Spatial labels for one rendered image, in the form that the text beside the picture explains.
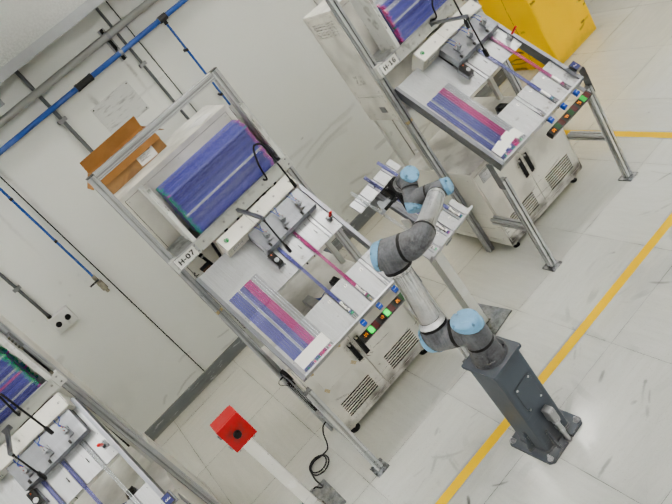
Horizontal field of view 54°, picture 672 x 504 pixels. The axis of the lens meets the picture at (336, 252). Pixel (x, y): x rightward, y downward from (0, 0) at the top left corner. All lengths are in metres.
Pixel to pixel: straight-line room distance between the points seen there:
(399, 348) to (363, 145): 2.08
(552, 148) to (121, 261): 2.85
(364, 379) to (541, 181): 1.57
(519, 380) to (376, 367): 1.05
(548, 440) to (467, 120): 1.62
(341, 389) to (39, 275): 2.12
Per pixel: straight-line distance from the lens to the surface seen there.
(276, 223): 3.19
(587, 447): 3.03
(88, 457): 3.19
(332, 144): 5.10
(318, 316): 3.08
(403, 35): 3.62
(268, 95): 4.87
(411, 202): 2.78
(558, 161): 4.18
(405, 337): 3.65
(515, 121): 3.59
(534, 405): 2.89
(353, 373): 3.53
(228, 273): 3.20
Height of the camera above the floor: 2.39
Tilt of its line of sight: 27 degrees down
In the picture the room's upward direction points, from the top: 38 degrees counter-clockwise
